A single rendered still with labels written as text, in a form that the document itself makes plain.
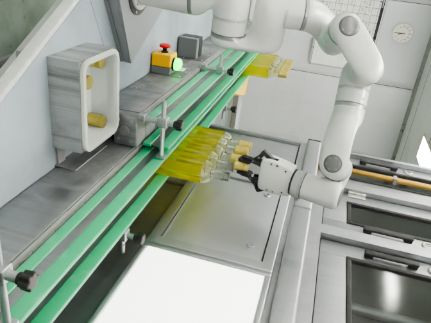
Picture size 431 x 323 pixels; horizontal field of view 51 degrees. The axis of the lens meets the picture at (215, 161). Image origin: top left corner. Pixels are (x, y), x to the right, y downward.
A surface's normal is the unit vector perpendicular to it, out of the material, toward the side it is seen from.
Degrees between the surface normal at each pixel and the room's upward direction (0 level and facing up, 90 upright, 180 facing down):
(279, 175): 105
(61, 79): 90
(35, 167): 0
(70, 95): 90
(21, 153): 0
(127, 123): 90
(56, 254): 90
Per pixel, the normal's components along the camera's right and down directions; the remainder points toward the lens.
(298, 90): -0.26, 0.41
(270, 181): -0.53, 0.35
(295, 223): 0.11, -0.89
